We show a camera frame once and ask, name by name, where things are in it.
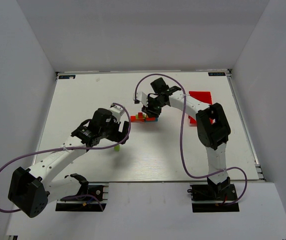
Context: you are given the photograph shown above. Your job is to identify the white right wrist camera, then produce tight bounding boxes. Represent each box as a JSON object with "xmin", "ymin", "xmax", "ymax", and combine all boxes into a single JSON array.
[{"xmin": 133, "ymin": 91, "xmax": 148, "ymax": 107}]

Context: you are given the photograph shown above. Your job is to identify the right blue corner label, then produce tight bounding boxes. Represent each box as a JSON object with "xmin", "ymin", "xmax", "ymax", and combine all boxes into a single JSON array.
[{"xmin": 208, "ymin": 72, "xmax": 226, "ymax": 77}]

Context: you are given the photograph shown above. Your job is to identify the blue corner label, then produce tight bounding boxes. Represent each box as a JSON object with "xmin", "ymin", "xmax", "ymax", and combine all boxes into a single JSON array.
[
  {"xmin": 58, "ymin": 75, "xmax": 76, "ymax": 80},
  {"xmin": 208, "ymin": 72, "xmax": 226, "ymax": 77}
]

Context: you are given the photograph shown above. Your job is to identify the left blue corner label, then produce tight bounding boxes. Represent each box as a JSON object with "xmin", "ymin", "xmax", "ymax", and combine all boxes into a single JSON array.
[{"xmin": 58, "ymin": 75, "xmax": 76, "ymax": 80}]

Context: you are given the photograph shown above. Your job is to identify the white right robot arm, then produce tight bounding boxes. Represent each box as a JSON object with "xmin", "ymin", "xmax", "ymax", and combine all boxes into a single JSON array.
[{"xmin": 133, "ymin": 74, "xmax": 231, "ymax": 195}]

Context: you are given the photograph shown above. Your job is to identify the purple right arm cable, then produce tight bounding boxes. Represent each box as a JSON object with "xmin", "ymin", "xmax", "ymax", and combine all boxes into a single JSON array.
[{"xmin": 134, "ymin": 73, "xmax": 248, "ymax": 206}]

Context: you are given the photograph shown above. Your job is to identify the red plastic bin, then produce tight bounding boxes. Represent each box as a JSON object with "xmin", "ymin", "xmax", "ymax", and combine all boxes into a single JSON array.
[{"xmin": 188, "ymin": 91, "xmax": 213, "ymax": 127}]

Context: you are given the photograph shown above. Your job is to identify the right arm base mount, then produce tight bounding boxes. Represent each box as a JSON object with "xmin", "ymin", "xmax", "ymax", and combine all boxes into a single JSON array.
[{"xmin": 187, "ymin": 184, "xmax": 240, "ymax": 213}]

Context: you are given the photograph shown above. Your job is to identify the red rectangular block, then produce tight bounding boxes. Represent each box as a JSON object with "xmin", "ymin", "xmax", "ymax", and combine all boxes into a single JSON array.
[{"xmin": 146, "ymin": 117, "xmax": 157, "ymax": 122}]

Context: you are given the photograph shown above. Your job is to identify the teal long block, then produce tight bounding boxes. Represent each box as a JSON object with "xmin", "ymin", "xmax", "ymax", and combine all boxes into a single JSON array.
[{"xmin": 144, "ymin": 117, "xmax": 158, "ymax": 123}]

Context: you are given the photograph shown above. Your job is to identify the small red cube block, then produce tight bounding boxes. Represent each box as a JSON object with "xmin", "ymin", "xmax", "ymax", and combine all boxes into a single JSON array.
[{"xmin": 138, "ymin": 112, "xmax": 144, "ymax": 119}]

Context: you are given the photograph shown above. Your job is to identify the red arch block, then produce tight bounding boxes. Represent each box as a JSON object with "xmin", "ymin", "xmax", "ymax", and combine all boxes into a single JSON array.
[{"xmin": 130, "ymin": 115, "xmax": 144, "ymax": 123}]

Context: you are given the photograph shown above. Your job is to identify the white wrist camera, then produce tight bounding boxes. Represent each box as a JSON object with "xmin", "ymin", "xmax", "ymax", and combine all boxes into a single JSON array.
[
  {"xmin": 109, "ymin": 104, "xmax": 125, "ymax": 123},
  {"xmin": 133, "ymin": 91, "xmax": 148, "ymax": 107}
]

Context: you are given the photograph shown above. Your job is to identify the small green cube block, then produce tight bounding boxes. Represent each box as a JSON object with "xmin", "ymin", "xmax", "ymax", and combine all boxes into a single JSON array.
[{"xmin": 114, "ymin": 145, "xmax": 120, "ymax": 152}]

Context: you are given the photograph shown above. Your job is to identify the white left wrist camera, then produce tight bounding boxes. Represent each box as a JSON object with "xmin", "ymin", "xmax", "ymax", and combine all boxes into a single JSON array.
[{"xmin": 109, "ymin": 104, "xmax": 125, "ymax": 123}]

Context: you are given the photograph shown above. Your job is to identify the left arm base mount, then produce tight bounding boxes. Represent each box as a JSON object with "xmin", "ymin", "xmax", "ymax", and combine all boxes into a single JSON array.
[{"xmin": 55, "ymin": 183, "xmax": 109, "ymax": 213}]

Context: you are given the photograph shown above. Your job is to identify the green rectangular block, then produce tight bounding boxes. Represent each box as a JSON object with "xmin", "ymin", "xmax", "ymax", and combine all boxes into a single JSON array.
[{"xmin": 136, "ymin": 117, "xmax": 146, "ymax": 122}]

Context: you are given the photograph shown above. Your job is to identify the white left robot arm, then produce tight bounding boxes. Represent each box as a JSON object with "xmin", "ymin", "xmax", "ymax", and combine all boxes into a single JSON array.
[{"xmin": 8, "ymin": 103, "xmax": 131, "ymax": 218}]

